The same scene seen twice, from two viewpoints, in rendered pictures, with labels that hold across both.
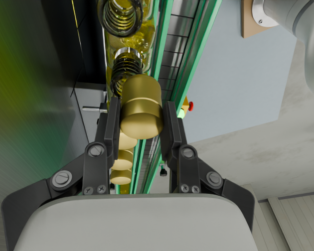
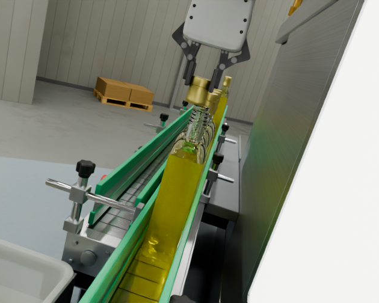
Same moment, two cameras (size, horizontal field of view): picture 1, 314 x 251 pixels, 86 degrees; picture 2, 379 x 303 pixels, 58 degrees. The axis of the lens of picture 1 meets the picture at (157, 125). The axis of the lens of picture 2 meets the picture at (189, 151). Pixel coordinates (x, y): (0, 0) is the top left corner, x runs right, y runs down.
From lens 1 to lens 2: 0.49 m
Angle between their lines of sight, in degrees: 24
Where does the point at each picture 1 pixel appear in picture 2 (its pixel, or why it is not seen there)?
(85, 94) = (229, 205)
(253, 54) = not seen: outside the picture
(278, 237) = not seen: outside the picture
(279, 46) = not seen: outside the picture
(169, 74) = (135, 191)
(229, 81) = (18, 214)
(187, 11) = (112, 217)
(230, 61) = (12, 235)
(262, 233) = (11, 21)
